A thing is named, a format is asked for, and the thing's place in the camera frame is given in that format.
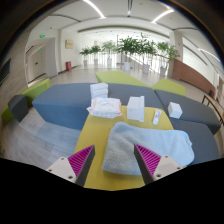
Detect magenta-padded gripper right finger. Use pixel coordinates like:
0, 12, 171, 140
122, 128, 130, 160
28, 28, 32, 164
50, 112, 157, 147
133, 143, 183, 185

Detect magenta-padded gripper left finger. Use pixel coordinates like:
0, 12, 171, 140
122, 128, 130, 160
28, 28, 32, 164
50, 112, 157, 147
45, 144, 96, 188

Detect light blue towel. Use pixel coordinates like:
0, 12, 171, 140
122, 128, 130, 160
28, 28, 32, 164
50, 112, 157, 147
101, 121, 196, 176

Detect blue-grey sofa module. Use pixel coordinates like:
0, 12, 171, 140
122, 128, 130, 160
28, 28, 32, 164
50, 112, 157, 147
154, 89, 222, 135
169, 117, 222, 167
31, 82, 165, 132

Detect white and red tube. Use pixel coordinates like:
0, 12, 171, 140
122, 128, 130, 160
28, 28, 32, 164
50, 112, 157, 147
152, 109, 163, 126

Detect small white cube box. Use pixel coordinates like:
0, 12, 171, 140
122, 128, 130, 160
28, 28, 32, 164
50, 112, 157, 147
167, 101, 184, 120

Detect white tissue box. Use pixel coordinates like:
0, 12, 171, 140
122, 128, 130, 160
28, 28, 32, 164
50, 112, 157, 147
126, 95, 146, 123

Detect pink wet wipes pack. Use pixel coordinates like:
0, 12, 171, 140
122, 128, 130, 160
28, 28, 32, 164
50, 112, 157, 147
86, 96, 124, 120

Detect dark grey ottoman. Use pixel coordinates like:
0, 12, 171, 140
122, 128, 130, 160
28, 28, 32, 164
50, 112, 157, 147
7, 94, 30, 123

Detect green sofa module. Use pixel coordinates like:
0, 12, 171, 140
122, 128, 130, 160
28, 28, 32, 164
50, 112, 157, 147
95, 70, 150, 88
0, 78, 51, 125
150, 78, 187, 98

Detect wooden bench with black legs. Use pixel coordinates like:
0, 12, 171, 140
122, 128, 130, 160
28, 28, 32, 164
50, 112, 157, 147
201, 92, 224, 126

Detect stack of white tissue packs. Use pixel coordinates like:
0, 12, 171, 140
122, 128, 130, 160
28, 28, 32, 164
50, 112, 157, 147
89, 82, 110, 100

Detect brown wooden counter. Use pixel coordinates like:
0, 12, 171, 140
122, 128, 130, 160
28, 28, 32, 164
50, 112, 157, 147
172, 58, 216, 95

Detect row of potted plants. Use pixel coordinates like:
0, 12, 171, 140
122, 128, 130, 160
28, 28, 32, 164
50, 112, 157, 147
78, 32, 181, 78

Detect ceiling light strips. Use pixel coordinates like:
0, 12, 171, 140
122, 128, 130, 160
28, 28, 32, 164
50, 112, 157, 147
82, 0, 175, 24

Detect dark wall screen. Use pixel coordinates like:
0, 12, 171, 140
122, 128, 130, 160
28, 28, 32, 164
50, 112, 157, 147
0, 58, 12, 86

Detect framed wall picture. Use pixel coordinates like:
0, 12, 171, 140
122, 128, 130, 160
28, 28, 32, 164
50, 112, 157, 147
64, 39, 75, 50

